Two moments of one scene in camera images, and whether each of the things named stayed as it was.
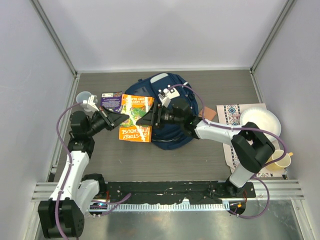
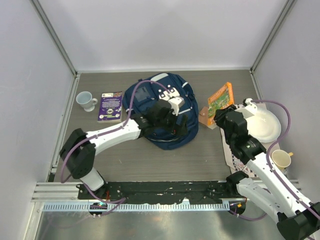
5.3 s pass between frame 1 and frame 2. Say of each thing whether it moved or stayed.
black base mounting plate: stayed
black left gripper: moved
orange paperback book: moved
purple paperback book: stayed
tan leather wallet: stayed
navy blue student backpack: stayed
